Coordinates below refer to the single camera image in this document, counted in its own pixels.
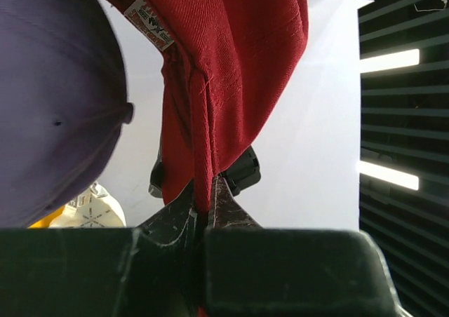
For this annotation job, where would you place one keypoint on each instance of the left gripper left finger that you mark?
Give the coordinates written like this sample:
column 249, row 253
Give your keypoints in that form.
column 140, row 271

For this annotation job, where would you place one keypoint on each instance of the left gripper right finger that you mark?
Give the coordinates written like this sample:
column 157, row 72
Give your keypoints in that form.
column 253, row 271

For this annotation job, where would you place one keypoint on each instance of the white baseball cap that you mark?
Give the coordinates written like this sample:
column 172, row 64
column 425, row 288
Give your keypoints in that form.
column 93, row 208

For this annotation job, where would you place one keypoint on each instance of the purple baseball cap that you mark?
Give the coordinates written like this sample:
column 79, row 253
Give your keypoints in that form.
column 63, row 103

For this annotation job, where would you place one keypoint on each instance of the red baseball cap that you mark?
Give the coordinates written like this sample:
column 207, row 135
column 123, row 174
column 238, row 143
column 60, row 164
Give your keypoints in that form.
column 225, row 66

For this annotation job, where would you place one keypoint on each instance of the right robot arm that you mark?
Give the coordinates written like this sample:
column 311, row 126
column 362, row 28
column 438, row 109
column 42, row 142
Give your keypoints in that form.
column 242, row 174

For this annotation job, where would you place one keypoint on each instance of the yellow plastic tray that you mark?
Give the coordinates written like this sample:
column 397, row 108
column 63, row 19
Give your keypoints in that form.
column 45, row 222

